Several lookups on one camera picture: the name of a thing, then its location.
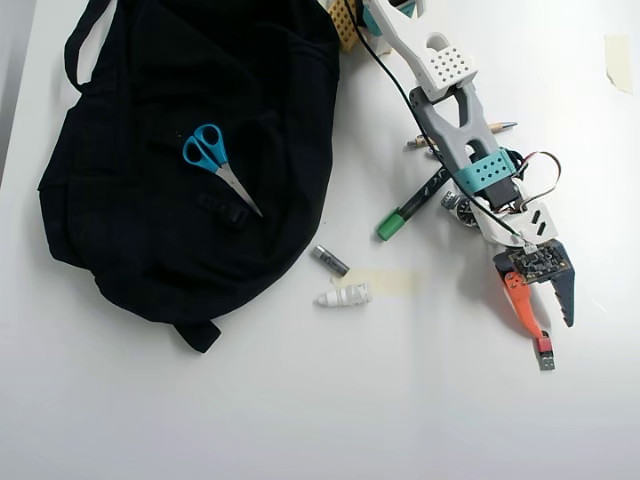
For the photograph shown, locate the long yellowish tape strip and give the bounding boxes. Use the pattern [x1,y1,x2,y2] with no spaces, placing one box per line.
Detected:
[347,268,424,296]

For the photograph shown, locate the black camera circuit board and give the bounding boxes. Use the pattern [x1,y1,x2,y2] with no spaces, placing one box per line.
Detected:
[504,238,572,287]

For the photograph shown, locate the blue handled scissors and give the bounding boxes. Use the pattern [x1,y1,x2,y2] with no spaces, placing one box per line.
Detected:
[181,123,264,219]

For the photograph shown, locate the dark blue-grey gripper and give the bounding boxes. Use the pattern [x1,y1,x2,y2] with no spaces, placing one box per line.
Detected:
[492,237,577,342]

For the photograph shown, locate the red silver usb stick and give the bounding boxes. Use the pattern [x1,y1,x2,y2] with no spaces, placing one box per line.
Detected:
[535,332,559,372]

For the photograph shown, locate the small black grey cylinder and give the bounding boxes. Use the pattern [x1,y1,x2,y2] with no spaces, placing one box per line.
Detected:
[312,244,350,277]

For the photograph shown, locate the red white wire loop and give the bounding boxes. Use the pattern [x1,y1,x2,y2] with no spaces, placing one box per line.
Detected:
[514,151,564,206]

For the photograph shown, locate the wooden ballpoint pen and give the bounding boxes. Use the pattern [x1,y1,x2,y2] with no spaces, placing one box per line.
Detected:
[405,119,519,150]

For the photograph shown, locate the white ribbed plastic cone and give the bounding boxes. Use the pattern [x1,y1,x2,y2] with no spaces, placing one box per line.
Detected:
[313,282,374,309]

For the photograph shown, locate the black marker green cap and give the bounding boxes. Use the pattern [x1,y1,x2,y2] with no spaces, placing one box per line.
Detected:
[375,167,451,243]

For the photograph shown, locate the yellow perforated block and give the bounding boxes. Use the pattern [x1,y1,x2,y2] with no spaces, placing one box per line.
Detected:
[327,0,361,54]

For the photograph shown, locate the black fabric bag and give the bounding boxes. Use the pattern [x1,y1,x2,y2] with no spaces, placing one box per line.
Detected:
[37,0,342,355]

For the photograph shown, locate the short yellowish tape piece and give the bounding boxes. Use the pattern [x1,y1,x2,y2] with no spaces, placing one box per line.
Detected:
[603,33,635,95]

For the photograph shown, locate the black cable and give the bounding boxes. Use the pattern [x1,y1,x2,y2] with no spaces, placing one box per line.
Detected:
[343,0,534,249]

